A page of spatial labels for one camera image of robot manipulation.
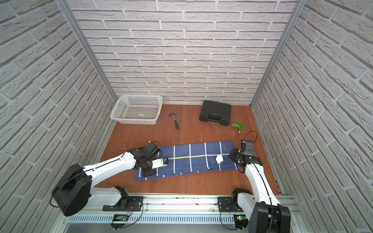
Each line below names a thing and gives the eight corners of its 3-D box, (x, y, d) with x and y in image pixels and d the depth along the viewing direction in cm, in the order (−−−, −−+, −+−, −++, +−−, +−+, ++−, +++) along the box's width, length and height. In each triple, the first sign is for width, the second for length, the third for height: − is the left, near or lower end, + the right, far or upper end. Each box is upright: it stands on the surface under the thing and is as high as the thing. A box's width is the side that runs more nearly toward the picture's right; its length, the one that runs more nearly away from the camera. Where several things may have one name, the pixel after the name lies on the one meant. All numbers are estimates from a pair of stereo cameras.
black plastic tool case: (198, 120, 110) (199, 117, 107) (203, 101, 123) (204, 98, 120) (228, 126, 107) (230, 123, 103) (230, 106, 120) (231, 102, 117)
